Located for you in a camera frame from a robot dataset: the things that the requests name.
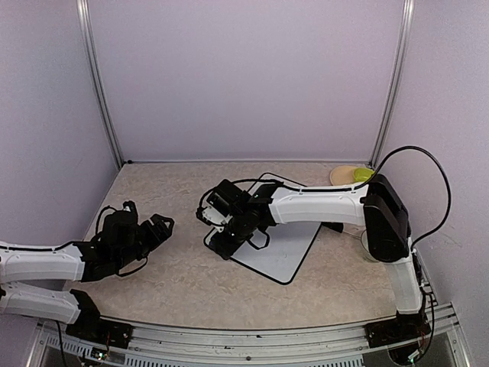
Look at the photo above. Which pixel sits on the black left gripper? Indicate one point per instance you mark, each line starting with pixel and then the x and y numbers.
pixel 164 233

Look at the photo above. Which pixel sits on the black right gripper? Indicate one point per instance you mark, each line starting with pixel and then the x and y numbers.
pixel 227 247

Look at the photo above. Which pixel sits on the white whiteboard with black frame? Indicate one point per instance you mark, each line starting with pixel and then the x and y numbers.
pixel 289 244

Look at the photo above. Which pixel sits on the metal whiteboard stand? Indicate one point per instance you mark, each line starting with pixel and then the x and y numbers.
pixel 334 226

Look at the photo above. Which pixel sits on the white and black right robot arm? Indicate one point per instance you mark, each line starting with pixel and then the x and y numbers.
pixel 375 206

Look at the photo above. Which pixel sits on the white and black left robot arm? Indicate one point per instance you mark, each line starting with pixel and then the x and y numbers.
pixel 120 240

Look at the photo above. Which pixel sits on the beige wooden plate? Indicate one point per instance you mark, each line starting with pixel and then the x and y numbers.
pixel 342 175

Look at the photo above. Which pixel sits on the clear glass bowl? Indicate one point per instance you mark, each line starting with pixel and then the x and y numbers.
pixel 364 244

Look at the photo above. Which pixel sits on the yellow-green plastic bowl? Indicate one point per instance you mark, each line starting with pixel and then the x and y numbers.
pixel 362 174

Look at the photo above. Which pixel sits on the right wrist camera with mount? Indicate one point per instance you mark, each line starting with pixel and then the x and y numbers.
pixel 211 217

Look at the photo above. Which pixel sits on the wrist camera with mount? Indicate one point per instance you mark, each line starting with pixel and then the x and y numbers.
pixel 130 207
pixel 211 217

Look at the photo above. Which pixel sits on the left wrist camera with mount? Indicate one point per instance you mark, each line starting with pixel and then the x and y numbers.
pixel 130 207

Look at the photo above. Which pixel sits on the front aluminium rail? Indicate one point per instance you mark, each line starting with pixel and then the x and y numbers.
pixel 338 345

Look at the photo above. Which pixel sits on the left aluminium frame post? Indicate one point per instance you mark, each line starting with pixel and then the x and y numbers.
pixel 82 7

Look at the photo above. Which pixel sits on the aluminium frame post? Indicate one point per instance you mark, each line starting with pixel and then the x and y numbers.
pixel 395 81
pixel 82 7

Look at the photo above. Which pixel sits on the right aluminium frame post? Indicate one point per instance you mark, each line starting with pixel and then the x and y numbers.
pixel 395 81

